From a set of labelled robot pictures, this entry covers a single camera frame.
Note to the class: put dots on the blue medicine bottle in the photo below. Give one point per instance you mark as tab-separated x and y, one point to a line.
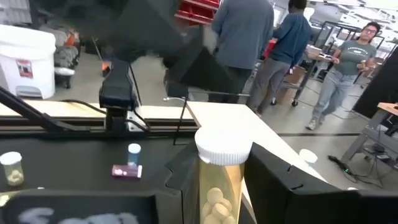
134	154

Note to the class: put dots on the black rig frame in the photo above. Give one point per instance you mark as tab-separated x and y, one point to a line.
77	124

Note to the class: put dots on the black panel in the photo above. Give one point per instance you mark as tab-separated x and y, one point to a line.
382	90

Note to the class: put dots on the person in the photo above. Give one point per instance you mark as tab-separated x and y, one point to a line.
242	31
351	56
292	37

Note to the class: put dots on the black cart with stacked items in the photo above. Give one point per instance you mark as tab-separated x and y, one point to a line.
65	56

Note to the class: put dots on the brown cardboard box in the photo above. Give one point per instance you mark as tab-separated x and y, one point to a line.
292	84

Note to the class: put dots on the red bin rack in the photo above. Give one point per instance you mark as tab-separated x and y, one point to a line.
199	9

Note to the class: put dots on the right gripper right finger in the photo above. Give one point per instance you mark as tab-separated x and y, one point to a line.
270	186

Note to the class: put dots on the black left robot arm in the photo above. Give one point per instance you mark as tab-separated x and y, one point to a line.
116	90

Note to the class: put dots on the grey desk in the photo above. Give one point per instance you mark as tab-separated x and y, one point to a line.
370	133

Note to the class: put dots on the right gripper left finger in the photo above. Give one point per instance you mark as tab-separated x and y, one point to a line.
183	193

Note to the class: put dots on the white trash can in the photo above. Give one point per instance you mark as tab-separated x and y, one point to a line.
28	56

